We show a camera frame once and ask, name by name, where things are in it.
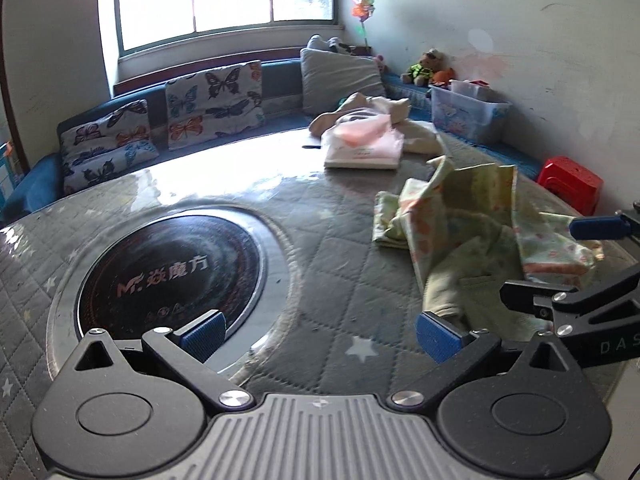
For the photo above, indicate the teddy bear in green clothes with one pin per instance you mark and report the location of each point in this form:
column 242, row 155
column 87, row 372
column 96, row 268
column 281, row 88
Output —
column 425, row 67

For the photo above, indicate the red plastic stool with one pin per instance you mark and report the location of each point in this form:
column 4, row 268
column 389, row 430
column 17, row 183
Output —
column 570, row 177

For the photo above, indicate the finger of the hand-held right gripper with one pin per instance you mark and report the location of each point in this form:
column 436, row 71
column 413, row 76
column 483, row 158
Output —
column 540, row 297
column 597, row 228

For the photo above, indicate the pink plush toy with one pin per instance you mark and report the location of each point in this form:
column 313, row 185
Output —
column 380, row 64

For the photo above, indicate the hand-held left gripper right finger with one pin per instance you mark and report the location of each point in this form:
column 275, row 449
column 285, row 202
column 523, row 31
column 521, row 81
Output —
column 437, row 336

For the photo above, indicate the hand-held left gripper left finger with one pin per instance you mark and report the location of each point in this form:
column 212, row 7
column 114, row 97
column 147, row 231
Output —
column 205, row 336

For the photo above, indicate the grey pillow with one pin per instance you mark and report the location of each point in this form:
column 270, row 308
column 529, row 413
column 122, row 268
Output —
column 340, row 80

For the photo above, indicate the large butterfly print cushion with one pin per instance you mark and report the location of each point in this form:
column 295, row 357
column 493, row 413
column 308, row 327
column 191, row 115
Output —
column 215, row 100

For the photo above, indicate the cream garment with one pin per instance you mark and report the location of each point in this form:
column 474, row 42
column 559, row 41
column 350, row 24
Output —
column 420, row 135

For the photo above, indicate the small butterfly print cushion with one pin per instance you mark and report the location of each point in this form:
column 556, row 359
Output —
column 107, row 170
column 107, row 127

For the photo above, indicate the orange plush toy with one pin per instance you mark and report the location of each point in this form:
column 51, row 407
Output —
column 444, row 77

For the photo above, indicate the green patterned baby garment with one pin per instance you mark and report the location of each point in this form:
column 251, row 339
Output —
column 470, row 220

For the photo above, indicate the blue sofa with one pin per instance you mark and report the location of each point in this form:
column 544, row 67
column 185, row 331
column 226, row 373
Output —
column 280, row 82

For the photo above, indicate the black and white plush toy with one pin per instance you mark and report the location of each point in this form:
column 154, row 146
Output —
column 332, row 45

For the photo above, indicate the white tissue pack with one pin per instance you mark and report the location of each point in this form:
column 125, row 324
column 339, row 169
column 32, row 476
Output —
column 362, row 152

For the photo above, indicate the black round induction cooktop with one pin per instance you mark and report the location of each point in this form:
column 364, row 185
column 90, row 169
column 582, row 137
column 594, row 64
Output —
column 175, row 270

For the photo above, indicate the small clear plastic container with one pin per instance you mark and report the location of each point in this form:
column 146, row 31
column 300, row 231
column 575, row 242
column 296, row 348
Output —
column 465, row 87

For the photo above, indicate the clear plastic storage box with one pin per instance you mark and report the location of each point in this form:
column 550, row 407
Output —
column 465, row 115

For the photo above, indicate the colourful pinwheel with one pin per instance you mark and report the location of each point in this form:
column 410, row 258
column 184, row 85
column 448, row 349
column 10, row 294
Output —
column 363, row 10

